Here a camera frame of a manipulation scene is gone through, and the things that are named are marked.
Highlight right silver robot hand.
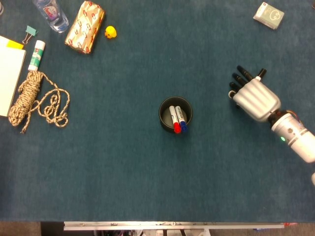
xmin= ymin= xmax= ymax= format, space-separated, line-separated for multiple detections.
xmin=228 ymin=65 xmax=282 ymax=123

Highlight blue-capped marker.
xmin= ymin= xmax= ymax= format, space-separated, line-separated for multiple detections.
xmin=175 ymin=105 xmax=189 ymax=133

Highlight red-capped marker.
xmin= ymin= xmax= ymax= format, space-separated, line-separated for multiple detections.
xmin=169 ymin=105 xmax=182 ymax=134

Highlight black round cup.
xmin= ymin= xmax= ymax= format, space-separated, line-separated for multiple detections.
xmin=158 ymin=96 xmax=193 ymax=134

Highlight grey green card box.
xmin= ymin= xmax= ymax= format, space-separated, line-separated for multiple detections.
xmin=253 ymin=1 xmax=285 ymax=30

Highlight blue felt table mat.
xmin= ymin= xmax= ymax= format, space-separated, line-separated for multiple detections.
xmin=0 ymin=0 xmax=315 ymax=223

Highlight yellow rubber duck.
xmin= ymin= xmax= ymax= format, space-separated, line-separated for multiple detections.
xmin=104 ymin=25 xmax=118 ymax=40

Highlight gold red wrapped package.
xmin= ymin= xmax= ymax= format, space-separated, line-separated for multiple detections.
xmin=64 ymin=0 xmax=106 ymax=55

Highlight clear plastic water bottle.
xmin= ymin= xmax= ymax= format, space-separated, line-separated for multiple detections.
xmin=32 ymin=0 xmax=70 ymax=34

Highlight white green glue stick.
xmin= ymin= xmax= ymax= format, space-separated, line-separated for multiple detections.
xmin=27 ymin=40 xmax=46 ymax=72

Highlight green binder clip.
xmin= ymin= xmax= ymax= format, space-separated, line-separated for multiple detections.
xmin=22 ymin=25 xmax=39 ymax=45

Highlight white notepad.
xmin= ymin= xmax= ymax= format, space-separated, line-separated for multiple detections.
xmin=0 ymin=35 xmax=27 ymax=118

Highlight yellow sticky note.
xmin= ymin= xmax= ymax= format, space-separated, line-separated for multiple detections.
xmin=6 ymin=40 xmax=25 ymax=49

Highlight metal table edge rail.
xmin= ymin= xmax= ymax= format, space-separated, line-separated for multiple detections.
xmin=63 ymin=221 xmax=285 ymax=231

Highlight beige braided rope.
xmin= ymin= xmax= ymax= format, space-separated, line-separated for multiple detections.
xmin=8 ymin=70 xmax=71 ymax=134

